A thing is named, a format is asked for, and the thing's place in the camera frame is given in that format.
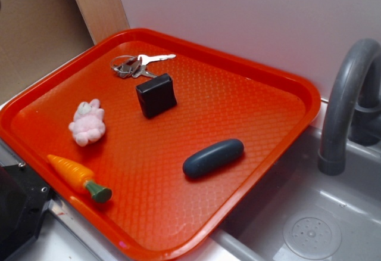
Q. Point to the dark blue oblong capsule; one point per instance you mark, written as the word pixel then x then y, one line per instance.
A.
pixel 213 158

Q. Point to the grey toy faucet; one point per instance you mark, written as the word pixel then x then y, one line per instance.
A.
pixel 353 110

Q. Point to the pink plush bunny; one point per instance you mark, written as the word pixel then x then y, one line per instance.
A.
pixel 88 124

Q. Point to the silver key bunch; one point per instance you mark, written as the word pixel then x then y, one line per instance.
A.
pixel 127 66

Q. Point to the wooden board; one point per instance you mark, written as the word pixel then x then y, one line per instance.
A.
pixel 103 18

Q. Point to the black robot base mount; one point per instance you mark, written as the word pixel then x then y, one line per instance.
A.
pixel 25 198

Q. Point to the orange plastic tray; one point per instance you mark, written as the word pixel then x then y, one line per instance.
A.
pixel 156 212

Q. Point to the grey toy sink basin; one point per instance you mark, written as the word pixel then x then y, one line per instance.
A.
pixel 295 212

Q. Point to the orange toy carrot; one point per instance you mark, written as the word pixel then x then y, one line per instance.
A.
pixel 80 178

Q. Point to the black box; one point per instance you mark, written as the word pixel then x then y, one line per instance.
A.
pixel 156 95

